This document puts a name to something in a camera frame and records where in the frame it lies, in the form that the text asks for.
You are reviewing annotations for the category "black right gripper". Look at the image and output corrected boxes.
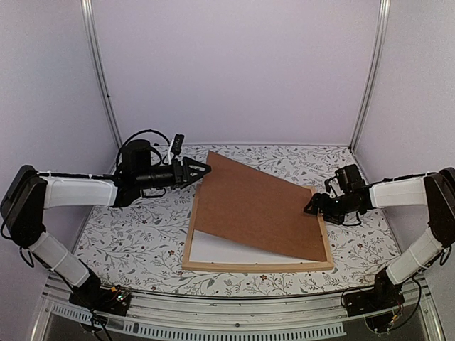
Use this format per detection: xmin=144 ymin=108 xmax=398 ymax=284
xmin=303 ymin=193 xmax=358 ymax=226

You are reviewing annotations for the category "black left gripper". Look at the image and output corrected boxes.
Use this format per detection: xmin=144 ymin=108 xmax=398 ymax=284
xmin=136 ymin=157 xmax=213 ymax=191

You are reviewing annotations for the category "brown backing board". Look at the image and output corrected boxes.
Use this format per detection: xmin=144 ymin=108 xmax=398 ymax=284
xmin=193 ymin=152 xmax=328 ymax=262

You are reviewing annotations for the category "red forest landscape photo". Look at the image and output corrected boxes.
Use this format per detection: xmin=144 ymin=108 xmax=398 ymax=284
xmin=189 ymin=231 xmax=316 ymax=264

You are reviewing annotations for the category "light wooden picture frame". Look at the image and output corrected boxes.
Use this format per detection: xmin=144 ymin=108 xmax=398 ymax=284
xmin=181 ymin=185 xmax=334 ymax=274

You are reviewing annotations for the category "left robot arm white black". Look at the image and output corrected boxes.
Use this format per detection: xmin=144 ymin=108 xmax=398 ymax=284
xmin=1 ymin=157 xmax=211 ymax=308

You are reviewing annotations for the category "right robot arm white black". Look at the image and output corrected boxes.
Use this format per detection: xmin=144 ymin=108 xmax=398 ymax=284
xmin=304 ymin=164 xmax=454 ymax=310

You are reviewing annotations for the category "floral patterned table mat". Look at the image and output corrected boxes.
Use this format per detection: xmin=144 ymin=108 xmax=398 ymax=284
xmin=75 ymin=145 xmax=400 ymax=297

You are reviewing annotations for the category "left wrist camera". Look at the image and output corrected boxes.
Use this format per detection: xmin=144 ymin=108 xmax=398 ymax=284
xmin=164 ymin=134 xmax=185 ymax=165

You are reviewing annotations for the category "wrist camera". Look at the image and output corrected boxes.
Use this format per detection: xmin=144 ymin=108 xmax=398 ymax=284
xmin=324 ymin=164 xmax=365 ymax=195
xmin=164 ymin=134 xmax=185 ymax=165

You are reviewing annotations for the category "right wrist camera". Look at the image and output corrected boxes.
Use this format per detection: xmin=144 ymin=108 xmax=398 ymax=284
xmin=324 ymin=164 xmax=365 ymax=195

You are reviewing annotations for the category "aluminium front rail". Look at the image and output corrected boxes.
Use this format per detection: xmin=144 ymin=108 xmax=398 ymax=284
xmin=31 ymin=277 xmax=446 ymax=340

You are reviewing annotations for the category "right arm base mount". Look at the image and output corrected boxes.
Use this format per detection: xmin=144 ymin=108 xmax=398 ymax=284
xmin=341 ymin=278 xmax=405 ymax=333

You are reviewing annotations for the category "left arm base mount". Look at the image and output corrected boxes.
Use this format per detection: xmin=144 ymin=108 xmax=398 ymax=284
xmin=69 ymin=274 xmax=132 ymax=317

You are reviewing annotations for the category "left aluminium corner post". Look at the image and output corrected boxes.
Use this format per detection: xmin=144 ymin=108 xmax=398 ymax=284
xmin=80 ymin=0 xmax=122 ymax=149

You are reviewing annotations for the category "aluminium corner post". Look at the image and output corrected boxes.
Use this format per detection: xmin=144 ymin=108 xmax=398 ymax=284
xmin=349 ymin=0 xmax=391 ymax=154
xmin=80 ymin=0 xmax=122 ymax=149

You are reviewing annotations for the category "right aluminium corner post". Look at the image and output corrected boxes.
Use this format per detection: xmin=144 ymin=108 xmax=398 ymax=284
xmin=349 ymin=0 xmax=391 ymax=154

